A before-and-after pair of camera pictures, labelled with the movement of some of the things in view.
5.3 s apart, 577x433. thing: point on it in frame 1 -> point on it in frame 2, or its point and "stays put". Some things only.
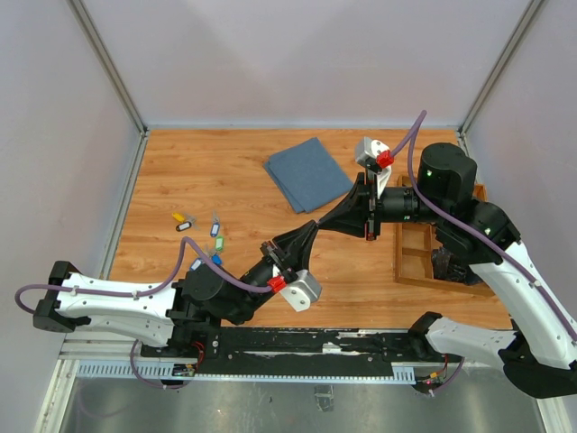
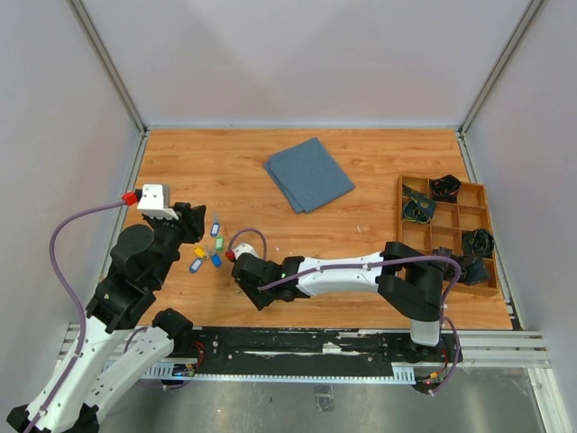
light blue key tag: x=215 y=229 stays put
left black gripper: x=297 y=247 -> x=191 y=220
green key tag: x=219 y=243 stays put
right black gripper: x=355 y=210 -> x=259 y=300
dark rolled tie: x=445 y=266 stays put
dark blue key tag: x=216 y=259 stays put
